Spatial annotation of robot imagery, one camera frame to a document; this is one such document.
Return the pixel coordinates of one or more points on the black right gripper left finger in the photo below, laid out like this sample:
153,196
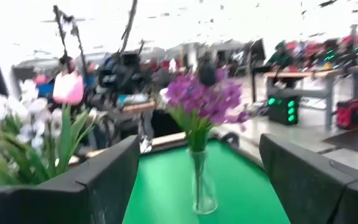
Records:
73,199

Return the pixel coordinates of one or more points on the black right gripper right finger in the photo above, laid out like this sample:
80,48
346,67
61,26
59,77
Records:
306,186

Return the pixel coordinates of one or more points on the white artificial flower bunch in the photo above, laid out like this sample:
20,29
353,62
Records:
0,104
39,105

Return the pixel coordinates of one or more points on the pink artificial tulip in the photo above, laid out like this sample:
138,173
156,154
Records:
68,87

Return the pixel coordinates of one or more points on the purple artificial flower bunch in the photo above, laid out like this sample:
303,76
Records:
228,96
182,90

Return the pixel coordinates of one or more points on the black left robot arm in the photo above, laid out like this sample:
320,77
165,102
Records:
120,74

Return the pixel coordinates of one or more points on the clear glass vase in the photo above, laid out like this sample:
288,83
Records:
204,199

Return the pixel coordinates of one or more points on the black floor mat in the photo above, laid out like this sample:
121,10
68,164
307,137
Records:
356,138

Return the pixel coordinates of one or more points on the black device green lights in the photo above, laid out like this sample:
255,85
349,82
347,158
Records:
280,112

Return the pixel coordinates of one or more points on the red black case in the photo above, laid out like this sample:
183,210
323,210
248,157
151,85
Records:
353,113

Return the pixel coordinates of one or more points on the green table mat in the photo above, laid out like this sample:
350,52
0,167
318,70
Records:
166,186

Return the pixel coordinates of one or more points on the wooden workbench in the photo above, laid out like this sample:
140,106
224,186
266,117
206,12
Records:
306,74

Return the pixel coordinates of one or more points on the person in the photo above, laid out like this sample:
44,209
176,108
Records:
280,57

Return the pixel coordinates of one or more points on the black monitor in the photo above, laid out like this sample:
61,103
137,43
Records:
258,54

